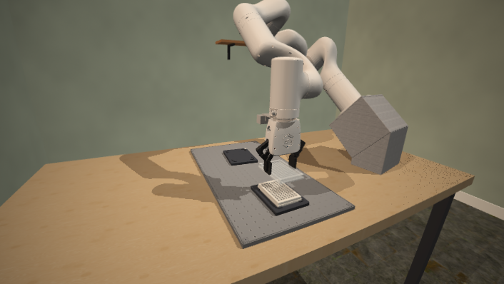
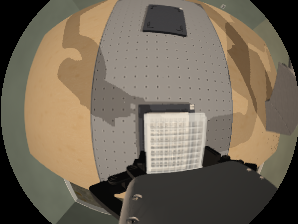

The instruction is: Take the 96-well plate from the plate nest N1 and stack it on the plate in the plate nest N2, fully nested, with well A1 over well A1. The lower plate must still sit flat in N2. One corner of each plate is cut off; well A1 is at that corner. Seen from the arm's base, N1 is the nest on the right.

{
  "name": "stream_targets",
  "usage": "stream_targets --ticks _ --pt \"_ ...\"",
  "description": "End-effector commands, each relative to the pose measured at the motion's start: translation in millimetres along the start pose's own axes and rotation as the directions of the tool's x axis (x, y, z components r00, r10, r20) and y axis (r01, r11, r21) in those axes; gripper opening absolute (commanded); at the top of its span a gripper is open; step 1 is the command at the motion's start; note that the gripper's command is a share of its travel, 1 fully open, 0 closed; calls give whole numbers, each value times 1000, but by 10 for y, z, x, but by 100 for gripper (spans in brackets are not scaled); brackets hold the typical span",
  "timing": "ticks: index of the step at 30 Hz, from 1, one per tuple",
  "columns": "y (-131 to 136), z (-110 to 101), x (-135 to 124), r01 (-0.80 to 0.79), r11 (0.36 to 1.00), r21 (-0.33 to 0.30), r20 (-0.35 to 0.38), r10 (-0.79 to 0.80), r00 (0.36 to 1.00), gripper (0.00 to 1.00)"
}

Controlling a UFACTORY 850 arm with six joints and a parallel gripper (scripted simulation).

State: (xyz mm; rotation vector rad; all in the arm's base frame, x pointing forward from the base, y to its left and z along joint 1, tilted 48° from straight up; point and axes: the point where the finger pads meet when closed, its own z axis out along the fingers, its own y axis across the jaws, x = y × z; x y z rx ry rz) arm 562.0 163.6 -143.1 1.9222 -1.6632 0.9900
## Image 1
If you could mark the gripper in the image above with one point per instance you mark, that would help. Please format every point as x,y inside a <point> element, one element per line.
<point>282,137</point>

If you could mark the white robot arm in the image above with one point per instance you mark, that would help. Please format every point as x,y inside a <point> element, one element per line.
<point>294,75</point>

